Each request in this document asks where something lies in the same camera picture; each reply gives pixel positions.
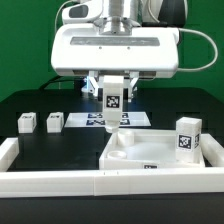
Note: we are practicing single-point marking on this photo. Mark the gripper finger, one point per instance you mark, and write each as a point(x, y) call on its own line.
point(130, 81)
point(96, 81)

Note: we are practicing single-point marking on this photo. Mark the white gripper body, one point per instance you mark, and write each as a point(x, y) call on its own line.
point(80, 48)

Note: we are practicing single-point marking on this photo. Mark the white left fence wall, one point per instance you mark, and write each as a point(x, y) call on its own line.
point(9, 150)

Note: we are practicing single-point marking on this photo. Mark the white right fence wall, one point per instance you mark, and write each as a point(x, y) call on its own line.
point(212, 150)

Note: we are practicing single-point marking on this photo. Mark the white square tabletop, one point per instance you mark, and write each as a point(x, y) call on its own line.
point(144, 149)

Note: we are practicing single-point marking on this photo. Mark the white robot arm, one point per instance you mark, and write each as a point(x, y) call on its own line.
point(119, 17)

